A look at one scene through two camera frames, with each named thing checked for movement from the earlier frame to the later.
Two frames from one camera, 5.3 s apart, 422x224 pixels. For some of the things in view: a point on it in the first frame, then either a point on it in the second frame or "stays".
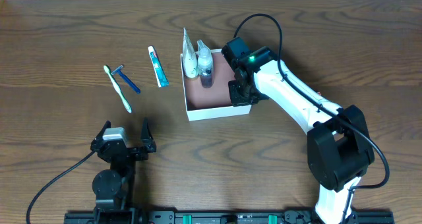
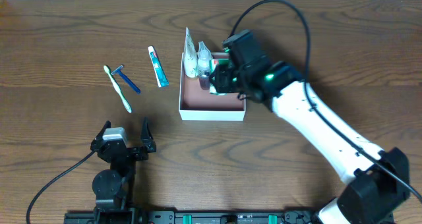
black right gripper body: [240, 94] -> [219, 78]
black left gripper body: [130, 151] stays
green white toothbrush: [107, 68] stays
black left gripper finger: [107, 124] stays
